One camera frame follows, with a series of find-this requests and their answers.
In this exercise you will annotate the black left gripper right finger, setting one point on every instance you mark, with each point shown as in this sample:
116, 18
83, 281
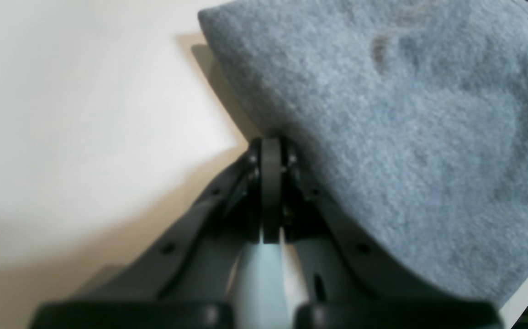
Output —
351, 280

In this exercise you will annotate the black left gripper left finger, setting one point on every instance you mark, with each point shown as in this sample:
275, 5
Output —
180, 281

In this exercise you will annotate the grey t-shirt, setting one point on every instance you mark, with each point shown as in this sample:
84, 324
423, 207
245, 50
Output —
413, 114

